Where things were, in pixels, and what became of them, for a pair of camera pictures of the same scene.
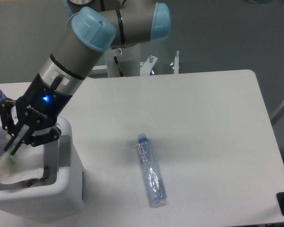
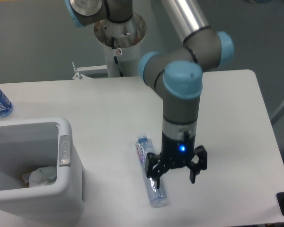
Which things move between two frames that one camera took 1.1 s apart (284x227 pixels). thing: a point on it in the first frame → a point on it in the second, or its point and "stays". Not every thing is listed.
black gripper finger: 32,140 → 195,168
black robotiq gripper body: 39,105 → 176,153
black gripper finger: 9,125 → 155,167
